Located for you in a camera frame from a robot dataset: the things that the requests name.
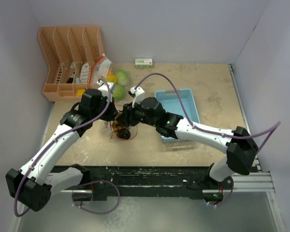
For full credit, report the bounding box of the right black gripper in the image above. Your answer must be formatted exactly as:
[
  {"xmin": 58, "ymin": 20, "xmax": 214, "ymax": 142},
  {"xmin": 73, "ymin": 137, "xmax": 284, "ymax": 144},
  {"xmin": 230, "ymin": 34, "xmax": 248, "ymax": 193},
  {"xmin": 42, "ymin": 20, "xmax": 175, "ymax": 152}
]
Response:
[{"xmin": 116, "ymin": 98, "xmax": 158, "ymax": 128}]

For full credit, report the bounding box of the brown longan bunch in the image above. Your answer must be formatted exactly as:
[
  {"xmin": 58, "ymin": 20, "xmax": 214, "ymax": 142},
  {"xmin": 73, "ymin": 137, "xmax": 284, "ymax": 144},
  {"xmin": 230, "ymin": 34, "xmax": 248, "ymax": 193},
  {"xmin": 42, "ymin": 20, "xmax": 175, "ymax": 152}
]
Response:
[{"xmin": 111, "ymin": 119, "xmax": 124, "ymax": 135}]

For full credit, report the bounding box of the dark purple fruit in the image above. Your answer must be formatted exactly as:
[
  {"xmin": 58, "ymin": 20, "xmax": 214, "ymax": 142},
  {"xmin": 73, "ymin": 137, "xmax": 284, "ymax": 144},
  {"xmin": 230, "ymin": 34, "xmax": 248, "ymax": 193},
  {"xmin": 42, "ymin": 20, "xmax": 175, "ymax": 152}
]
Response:
[{"xmin": 117, "ymin": 128, "xmax": 131, "ymax": 140}]

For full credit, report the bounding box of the green cabbage front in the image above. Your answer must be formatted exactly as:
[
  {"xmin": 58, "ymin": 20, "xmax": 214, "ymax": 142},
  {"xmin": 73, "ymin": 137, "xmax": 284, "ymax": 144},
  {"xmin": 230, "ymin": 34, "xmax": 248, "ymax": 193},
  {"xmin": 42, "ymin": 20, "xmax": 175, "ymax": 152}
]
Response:
[{"xmin": 113, "ymin": 85, "xmax": 126, "ymax": 101}]

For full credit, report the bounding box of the green cabbage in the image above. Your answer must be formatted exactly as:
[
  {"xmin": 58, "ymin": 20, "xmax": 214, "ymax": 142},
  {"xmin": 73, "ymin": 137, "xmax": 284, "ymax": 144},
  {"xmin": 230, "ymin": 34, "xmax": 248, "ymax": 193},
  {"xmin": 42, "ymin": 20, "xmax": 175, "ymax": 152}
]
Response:
[
  {"xmin": 113, "ymin": 85, "xmax": 126, "ymax": 101},
  {"xmin": 115, "ymin": 70, "xmax": 130, "ymax": 87}
]

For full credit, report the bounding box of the yellow starfruit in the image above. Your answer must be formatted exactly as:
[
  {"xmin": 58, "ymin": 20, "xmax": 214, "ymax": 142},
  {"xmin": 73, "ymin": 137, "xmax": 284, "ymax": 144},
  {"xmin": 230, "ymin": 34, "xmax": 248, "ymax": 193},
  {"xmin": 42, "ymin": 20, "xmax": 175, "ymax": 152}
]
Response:
[{"xmin": 107, "ymin": 75, "xmax": 117, "ymax": 83}]

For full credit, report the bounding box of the clear orange zip bag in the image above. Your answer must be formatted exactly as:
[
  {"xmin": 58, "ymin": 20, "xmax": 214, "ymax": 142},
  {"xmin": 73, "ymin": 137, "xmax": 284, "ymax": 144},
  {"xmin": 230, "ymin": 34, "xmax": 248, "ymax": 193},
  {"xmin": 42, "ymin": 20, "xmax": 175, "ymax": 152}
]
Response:
[{"xmin": 88, "ymin": 54, "xmax": 130, "ymax": 101}]

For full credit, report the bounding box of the green cabbage back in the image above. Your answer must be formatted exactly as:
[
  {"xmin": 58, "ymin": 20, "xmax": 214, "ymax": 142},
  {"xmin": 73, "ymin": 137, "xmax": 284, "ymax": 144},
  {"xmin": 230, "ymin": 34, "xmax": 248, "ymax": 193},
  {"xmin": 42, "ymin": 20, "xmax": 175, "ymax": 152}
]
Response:
[{"xmin": 115, "ymin": 70, "xmax": 130, "ymax": 87}]

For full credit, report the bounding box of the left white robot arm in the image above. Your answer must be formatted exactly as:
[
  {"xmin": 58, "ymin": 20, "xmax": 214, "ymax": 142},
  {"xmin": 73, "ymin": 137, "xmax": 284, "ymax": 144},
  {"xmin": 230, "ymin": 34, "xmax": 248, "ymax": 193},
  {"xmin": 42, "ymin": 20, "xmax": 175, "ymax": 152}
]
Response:
[{"xmin": 5, "ymin": 87, "xmax": 116, "ymax": 217}]

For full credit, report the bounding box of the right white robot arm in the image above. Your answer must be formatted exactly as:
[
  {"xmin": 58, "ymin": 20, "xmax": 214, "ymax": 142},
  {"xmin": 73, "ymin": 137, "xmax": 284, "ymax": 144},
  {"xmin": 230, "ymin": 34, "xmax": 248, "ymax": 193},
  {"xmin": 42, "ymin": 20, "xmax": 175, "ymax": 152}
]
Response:
[{"xmin": 116, "ymin": 97, "xmax": 258, "ymax": 189}]

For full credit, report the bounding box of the yellow block in organizer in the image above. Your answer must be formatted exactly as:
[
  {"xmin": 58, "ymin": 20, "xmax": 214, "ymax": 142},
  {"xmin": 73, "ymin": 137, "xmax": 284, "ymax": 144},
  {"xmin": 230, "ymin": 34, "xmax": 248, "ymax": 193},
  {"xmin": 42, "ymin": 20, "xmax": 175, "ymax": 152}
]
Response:
[{"xmin": 77, "ymin": 89, "xmax": 86, "ymax": 96}]

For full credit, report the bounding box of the white tube in organizer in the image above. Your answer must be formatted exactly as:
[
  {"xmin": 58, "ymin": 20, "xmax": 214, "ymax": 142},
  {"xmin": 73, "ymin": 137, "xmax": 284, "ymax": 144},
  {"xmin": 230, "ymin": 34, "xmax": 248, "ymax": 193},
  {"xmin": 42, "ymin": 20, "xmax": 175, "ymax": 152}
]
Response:
[{"xmin": 79, "ymin": 63, "xmax": 89, "ymax": 83}]

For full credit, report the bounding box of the blue plastic basket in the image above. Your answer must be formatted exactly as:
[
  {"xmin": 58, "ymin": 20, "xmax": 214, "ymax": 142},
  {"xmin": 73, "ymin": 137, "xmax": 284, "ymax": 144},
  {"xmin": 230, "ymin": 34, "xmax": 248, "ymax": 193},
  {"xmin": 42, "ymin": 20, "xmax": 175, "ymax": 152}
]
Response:
[{"xmin": 155, "ymin": 88, "xmax": 200, "ymax": 143}]

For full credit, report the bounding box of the pink desk organizer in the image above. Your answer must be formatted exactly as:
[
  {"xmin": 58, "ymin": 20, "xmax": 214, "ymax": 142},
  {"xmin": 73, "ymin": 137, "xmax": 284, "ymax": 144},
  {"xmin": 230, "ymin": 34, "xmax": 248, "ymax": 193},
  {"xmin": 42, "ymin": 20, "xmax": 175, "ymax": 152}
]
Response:
[{"xmin": 38, "ymin": 26, "xmax": 105, "ymax": 102}]

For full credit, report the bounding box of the green white small box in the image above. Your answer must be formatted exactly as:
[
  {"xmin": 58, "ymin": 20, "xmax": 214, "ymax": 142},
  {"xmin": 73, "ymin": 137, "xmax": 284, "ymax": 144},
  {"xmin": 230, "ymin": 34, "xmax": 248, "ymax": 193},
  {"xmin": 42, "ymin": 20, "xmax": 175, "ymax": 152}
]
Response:
[{"xmin": 135, "ymin": 58, "xmax": 153, "ymax": 69}]

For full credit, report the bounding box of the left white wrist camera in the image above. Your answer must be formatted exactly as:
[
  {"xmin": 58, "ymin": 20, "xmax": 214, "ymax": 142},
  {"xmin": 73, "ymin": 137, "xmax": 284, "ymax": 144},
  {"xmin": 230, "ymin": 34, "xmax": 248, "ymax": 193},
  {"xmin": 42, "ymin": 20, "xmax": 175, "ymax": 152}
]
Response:
[{"xmin": 97, "ymin": 79, "xmax": 116, "ymax": 96}]

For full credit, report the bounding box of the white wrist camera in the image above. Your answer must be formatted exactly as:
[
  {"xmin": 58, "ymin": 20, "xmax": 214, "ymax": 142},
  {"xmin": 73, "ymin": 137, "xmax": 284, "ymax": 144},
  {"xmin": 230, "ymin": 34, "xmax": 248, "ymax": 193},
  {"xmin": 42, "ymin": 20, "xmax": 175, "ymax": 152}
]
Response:
[
  {"xmin": 97, "ymin": 79, "xmax": 116, "ymax": 96},
  {"xmin": 128, "ymin": 87, "xmax": 145, "ymax": 107}
]

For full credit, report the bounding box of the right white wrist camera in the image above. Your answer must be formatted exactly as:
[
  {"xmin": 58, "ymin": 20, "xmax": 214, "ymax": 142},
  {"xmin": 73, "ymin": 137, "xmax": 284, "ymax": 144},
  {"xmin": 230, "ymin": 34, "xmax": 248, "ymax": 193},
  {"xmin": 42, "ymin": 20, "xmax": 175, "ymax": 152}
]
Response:
[{"xmin": 128, "ymin": 87, "xmax": 145, "ymax": 107}]

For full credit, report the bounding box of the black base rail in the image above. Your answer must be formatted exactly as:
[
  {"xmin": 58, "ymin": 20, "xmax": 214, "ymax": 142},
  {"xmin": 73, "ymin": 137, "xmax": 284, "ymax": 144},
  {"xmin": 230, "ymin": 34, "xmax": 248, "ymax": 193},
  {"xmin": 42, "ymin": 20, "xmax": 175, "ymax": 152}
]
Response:
[{"xmin": 48, "ymin": 165, "xmax": 235, "ymax": 201}]

